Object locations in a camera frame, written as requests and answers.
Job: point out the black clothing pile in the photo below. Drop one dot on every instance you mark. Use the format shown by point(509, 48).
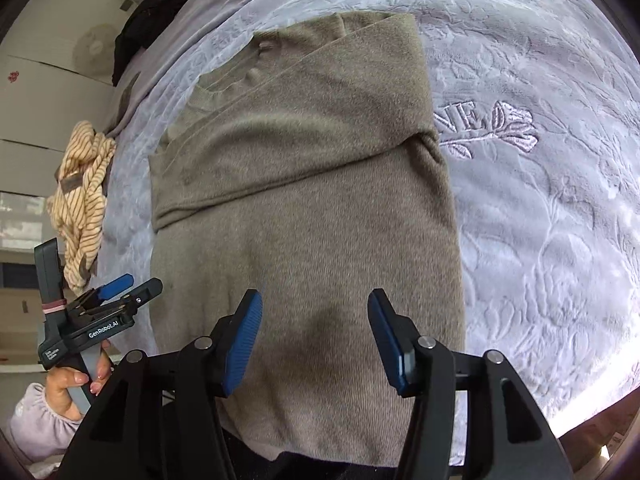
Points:
point(145, 20)

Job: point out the white fan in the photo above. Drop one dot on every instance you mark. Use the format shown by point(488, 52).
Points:
point(95, 47)

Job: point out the lavender embossed blanket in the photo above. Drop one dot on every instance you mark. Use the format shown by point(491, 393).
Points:
point(525, 240)

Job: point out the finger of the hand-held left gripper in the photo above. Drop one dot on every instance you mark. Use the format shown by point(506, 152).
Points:
point(116, 285)
point(142, 292)

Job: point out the beige striped garment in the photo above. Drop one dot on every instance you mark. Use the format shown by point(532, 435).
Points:
point(82, 195)

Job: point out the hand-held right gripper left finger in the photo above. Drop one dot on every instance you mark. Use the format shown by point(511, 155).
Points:
point(245, 341)

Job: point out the person's left hand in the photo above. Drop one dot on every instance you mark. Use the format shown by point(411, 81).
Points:
point(62, 385)

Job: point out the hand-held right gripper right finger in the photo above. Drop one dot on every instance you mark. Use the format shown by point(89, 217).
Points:
point(387, 346)

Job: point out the olive knit sweater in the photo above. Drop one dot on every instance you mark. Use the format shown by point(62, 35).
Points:
point(310, 200)

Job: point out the person's left forearm lilac sleeve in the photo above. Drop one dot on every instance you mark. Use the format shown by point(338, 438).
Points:
point(35, 425)

